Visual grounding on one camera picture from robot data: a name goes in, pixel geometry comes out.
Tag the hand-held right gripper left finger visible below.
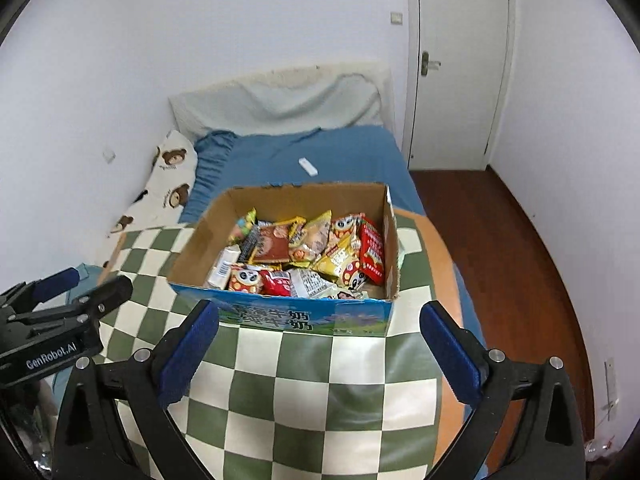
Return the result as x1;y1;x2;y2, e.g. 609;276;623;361
52;299;221;480

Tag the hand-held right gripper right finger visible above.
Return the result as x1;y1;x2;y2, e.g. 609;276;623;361
419;300;586;480

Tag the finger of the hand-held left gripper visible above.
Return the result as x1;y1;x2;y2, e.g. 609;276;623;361
10;275;134;333
0;267;81;313

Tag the white snack packet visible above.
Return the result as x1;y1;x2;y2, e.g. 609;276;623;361
320;285;371;301

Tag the cardboard box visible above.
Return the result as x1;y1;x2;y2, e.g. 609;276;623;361
167;182;406;337

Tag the small panda snack packet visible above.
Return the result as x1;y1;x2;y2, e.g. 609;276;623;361
340;260;368;291

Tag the brown snack packet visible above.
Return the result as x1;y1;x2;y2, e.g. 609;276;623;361
250;224;293;265

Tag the pale yellow snack packet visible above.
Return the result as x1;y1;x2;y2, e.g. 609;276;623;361
312;235;361;281

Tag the shiny crumpled plastic bag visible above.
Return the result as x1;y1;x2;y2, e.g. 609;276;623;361
7;400;53;476

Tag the small white carton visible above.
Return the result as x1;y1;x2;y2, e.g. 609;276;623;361
206;246;242;290

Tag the black snack packet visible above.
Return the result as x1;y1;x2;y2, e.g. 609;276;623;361
237;225;261;263

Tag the green checkered blanket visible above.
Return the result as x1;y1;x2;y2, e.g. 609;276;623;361
50;210;486;480

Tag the bear print pillow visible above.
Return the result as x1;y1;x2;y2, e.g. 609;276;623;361
102;130;198;236

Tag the yellow-green snack packet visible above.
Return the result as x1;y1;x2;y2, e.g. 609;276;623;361
290;210;332;267

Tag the clear plastic bag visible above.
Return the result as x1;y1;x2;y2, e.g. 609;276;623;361
585;435;621;461

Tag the blue bed sheet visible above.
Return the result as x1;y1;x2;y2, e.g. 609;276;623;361
179;125;426;223

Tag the white door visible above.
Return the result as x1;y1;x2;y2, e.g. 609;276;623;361
406;0;516;171

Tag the grey-white pillow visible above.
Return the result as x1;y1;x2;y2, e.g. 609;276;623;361
169;62;396;141

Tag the white wall socket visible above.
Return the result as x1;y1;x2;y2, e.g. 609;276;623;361
602;357;621;421

